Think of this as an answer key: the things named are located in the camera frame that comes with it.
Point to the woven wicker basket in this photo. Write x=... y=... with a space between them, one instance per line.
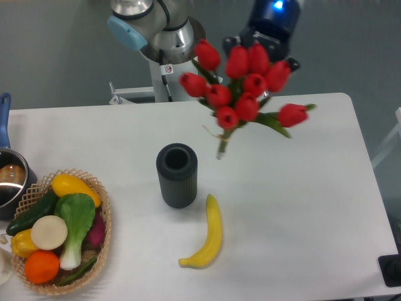
x=32 y=195

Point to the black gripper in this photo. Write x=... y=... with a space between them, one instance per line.
x=271 y=24

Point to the yellow bell pepper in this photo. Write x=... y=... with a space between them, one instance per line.
x=22 y=244

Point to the red tulip bouquet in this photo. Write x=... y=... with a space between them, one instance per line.
x=253 y=78

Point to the white round radish slice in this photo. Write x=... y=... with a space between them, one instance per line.
x=49 y=232

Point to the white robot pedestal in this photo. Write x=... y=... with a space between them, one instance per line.
x=175 y=78

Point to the yellow banana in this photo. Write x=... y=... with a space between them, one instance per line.
x=203 y=257

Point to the green cucumber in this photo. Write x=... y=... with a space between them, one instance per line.
x=43 y=207

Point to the dark grey ribbed vase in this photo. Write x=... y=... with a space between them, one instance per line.
x=177 y=166

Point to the orange fruit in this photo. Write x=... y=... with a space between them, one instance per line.
x=41 y=267

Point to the purple sweet potato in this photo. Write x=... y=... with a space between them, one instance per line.
x=96 y=234

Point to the green chili pepper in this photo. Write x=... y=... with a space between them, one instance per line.
x=78 y=274

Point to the yellow squash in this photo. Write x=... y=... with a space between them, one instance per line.
x=64 y=184

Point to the black device at edge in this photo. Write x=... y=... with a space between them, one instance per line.
x=390 y=269

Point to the blue handled saucepan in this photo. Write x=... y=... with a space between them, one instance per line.
x=16 y=175

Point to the green bok choy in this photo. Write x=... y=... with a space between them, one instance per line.
x=77 y=211

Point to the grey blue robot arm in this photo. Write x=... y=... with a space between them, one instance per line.
x=149 y=17

